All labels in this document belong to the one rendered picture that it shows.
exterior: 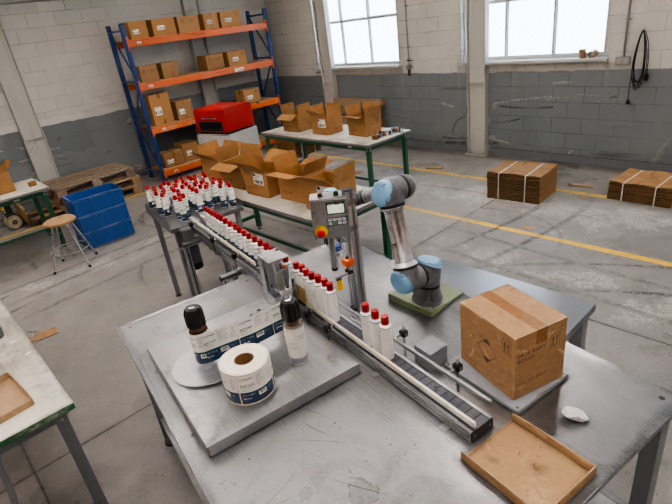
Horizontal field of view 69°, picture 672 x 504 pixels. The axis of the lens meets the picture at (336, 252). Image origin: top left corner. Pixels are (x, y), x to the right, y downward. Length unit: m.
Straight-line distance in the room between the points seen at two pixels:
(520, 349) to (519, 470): 0.39
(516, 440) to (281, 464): 0.79
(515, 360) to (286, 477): 0.87
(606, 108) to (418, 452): 5.97
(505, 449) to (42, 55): 8.64
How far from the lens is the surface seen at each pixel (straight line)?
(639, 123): 7.13
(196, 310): 2.10
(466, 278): 2.74
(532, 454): 1.82
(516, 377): 1.90
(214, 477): 1.87
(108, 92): 9.57
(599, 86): 7.20
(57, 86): 9.34
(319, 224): 2.18
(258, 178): 4.56
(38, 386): 2.76
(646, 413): 2.06
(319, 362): 2.12
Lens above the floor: 2.17
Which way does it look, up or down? 25 degrees down
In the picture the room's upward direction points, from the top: 8 degrees counter-clockwise
